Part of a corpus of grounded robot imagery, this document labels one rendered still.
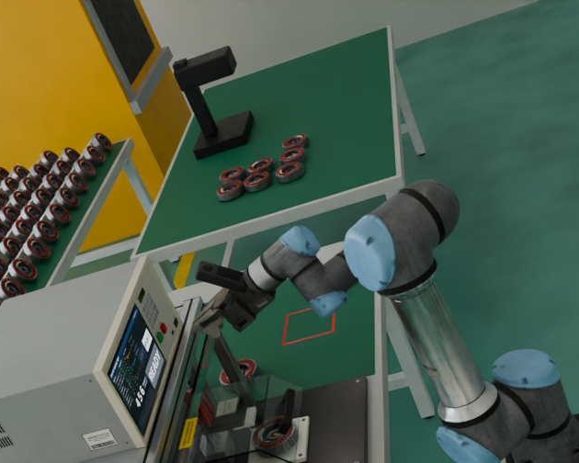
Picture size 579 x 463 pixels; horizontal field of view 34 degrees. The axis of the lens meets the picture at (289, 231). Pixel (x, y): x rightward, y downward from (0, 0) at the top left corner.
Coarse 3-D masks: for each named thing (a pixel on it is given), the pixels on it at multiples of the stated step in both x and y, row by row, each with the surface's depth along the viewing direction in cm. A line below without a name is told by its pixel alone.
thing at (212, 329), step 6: (210, 312) 205; (204, 318) 205; (222, 318) 206; (192, 324) 209; (198, 324) 206; (210, 324) 207; (216, 324) 207; (192, 330) 209; (198, 330) 208; (204, 330) 208; (210, 330) 208; (216, 330) 207; (216, 336) 208
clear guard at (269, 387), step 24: (240, 384) 206; (264, 384) 202; (288, 384) 205; (192, 408) 205; (216, 408) 201; (240, 408) 198; (264, 408) 195; (216, 432) 194; (240, 432) 191; (264, 432) 189; (288, 432) 192; (168, 456) 193; (192, 456) 190; (216, 456) 187; (288, 456) 186
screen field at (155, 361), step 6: (156, 348) 209; (156, 354) 208; (150, 360) 204; (156, 360) 207; (162, 360) 210; (150, 366) 203; (156, 366) 206; (150, 372) 202; (156, 372) 205; (150, 378) 201; (156, 378) 204
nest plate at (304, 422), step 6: (300, 420) 234; (306, 420) 233; (300, 426) 232; (306, 426) 231; (300, 432) 230; (306, 432) 229; (300, 438) 228; (306, 438) 227; (300, 444) 226; (306, 444) 226; (300, 450) 224; (306, 450) 224; (252, 456) 229; (258, 456) 228; (300, 456) 222; (306, 456) 223; (252, 462) 227; (258, 462) 226; (264, 462) 225; (270, 462) 224; (276, 462) 224; (282, 462) 223
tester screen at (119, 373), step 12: (132, 324) 201; (144, 324) 206; (132, 336) 199; (120, 348) 192; (132, 348) 197; (120, 360) 190; (132, 360) 196; (120, 372) 189; (132, 372) 194; (144, 372) 199; (120, 384) 187; (132, 384) 192; (144, 384) 198; (156, 384) 203; (120, 396) 186; (132, 396) 191; (144, 396) 196; (132, 408) 189; (144, 420) 193
